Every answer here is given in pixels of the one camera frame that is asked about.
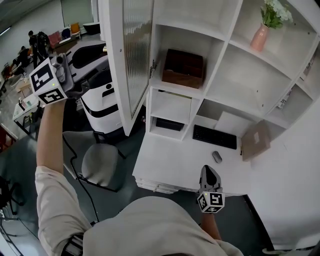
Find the white flat board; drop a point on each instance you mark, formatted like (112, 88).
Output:
(232, 123)

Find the person's left forearm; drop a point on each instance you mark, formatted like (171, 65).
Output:
(50, 135)

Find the dark brown wooden box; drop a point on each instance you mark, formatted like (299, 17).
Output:
(183, 70)

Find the white desk drawers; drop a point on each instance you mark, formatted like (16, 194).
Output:
(157, 186)

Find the black keyboard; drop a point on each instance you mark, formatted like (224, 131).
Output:
(214, 137)

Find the grey computer mouse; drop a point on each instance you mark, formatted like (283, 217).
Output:
(217, 157)

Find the orange chair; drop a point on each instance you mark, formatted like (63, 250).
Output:
(75, 29)

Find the pink sofa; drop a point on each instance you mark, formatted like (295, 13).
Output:
(55, 40)

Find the brown cardboard box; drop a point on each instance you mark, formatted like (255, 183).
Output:
(256, 141)

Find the person's right forearm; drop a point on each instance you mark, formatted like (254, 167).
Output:
(210, 225)

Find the white open shelf cabinet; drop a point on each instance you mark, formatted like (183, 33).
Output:
(250, 75)

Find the white and black machine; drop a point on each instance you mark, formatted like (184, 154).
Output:
(100, 100)

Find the black office chair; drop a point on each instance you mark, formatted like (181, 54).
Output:
(8, 192)

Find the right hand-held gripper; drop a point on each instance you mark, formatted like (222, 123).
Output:
(211, 197)

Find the metal door hinge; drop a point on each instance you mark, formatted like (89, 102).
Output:
(153, 70)

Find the black round tub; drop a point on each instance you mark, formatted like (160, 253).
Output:
(91, 28)

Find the striped wrist band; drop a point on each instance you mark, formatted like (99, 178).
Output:
(73, 245)

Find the pink ceramic vase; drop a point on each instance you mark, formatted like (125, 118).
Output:
(260, 38)

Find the person's beige shirt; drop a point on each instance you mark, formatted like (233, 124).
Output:
(145, 225)

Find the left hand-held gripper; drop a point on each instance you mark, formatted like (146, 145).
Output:
(47, 80)

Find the white ribbed-glass cabinet door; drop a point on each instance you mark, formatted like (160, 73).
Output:
(113, 62)

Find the small white side table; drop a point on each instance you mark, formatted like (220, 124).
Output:
(26, 110)

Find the white flowers with green leaves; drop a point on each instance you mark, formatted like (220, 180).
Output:
(273, 12)

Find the grey upholstered chair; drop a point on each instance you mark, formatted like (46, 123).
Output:
(100, 165)

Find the black flat box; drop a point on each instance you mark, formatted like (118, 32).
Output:
(170, 124)

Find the dark blue chair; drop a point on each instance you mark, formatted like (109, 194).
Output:
(66, 33)

